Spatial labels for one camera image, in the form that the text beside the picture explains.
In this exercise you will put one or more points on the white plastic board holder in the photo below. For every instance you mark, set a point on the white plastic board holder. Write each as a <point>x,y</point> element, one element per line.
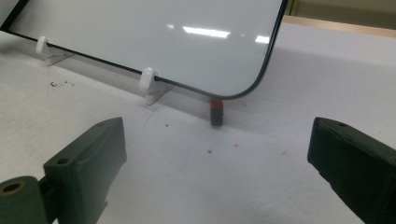
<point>42,45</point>
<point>147,79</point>

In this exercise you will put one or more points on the small red-grey eraser block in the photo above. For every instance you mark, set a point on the small red-grey eraser block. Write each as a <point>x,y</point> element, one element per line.
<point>217,113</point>

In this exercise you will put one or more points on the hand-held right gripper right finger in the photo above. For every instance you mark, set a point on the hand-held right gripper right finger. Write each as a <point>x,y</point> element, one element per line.
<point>358,168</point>

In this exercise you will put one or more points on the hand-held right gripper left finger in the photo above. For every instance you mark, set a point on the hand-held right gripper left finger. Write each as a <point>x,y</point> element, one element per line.
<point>87,165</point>

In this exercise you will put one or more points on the wooden table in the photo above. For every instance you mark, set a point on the wooden table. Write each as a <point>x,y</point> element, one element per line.
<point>342,26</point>

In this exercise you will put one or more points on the white whiteboard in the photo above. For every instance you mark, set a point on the white whiteboard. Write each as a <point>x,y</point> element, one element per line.
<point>155,46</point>

